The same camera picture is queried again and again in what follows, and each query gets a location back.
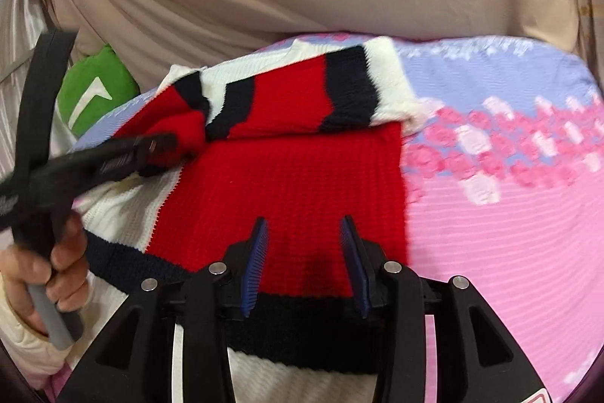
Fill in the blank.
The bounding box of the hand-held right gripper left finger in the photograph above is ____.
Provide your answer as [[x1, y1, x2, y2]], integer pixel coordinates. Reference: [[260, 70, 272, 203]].
[[57, 216, 271, 403]]

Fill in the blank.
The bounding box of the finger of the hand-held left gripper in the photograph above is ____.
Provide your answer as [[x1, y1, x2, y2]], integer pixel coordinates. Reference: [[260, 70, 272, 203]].
[[134, 132, 180, 171]]

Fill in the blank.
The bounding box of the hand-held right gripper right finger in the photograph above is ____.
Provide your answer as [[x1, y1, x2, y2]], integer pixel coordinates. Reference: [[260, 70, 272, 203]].
[[340, 215, 551, 403]]

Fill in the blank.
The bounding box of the red white navy knit sweater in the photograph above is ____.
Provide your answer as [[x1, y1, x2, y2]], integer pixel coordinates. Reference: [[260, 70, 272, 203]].
[[73, 36, 420, 403]]

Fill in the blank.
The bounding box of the person's left forearm white sleeve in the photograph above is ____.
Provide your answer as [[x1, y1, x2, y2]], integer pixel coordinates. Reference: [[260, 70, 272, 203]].
[[0, 275, 72, 391]]

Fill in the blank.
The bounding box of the person's left hand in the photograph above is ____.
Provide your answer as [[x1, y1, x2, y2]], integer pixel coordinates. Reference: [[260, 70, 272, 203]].
[[0, 213, 91, 335]]

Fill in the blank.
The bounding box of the green plush pillow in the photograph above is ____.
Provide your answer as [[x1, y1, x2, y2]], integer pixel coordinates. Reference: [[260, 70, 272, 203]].
[[57, 43, 141, 137]]

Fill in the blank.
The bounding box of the grey curtain tie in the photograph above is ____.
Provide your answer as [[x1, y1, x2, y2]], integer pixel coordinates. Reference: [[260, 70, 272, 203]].
[[0, 59, 37, 83]]

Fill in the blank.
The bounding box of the silver white curtain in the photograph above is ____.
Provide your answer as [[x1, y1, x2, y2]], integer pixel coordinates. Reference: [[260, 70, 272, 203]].
[[0, 0, 64, 177]]

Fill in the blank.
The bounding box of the pink floral bed sheet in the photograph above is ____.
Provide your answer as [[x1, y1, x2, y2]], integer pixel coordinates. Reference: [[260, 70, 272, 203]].
[[52, 32, 604, 403]]

